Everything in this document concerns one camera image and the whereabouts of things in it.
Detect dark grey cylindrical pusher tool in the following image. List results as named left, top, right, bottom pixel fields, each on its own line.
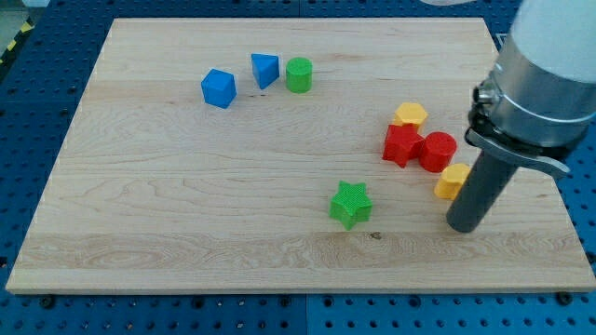
left=446, top=151, right=518, bottom=233

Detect green star block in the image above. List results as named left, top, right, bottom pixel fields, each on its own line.
left=329, top=181, right=373, bottom=231

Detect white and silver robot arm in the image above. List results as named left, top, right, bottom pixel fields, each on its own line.
left=446, top=0, right=595, bottom=233

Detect red star block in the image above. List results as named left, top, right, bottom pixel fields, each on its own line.
left=382, top=125, right=425, bottom=168

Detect yellow pentagon block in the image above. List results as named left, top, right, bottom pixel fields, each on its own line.
left=433, top=163, right=471, bottom=200

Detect red cylinder block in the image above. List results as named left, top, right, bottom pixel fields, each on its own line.
left=419, top=131, right=457, bottom=173

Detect yellow hexagon block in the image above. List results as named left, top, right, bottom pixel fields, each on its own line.
left=392, top=102, right=428, bottom=132

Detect green cylinder block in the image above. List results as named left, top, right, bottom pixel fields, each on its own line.
left=286, top=57, right=313, bottom=93

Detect blue triangle block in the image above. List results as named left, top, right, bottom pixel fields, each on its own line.
left=251, top=53, right=279, bottom=89

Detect wooden board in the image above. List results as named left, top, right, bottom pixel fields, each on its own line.
left=7, top=18, right=595, bottom=295

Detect blue cube block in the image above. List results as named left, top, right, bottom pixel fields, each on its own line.
left=201, top=69, right=237, bottom=109

